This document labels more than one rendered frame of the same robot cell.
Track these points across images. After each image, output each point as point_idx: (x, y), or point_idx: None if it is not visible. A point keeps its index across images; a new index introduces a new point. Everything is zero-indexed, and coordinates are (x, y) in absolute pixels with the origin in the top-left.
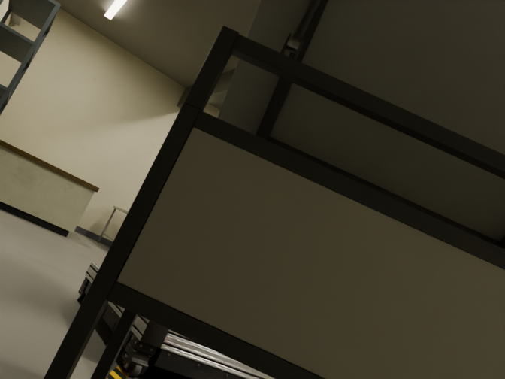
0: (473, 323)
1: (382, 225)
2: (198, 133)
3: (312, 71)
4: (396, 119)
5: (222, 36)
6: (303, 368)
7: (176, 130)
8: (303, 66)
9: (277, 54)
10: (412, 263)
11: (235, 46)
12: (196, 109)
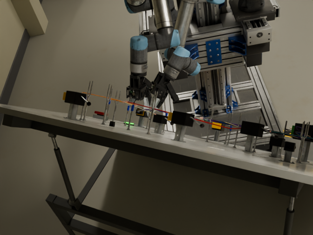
0: None
1: None
2: (74, 230)
3: (87, 215)
4: (131, 232)
5: (49, 203)
6: None
7: (67, 230)
8: (82, 213)
9: (70, 209)
10: None
11: (56, 207)
12: (66, 224)
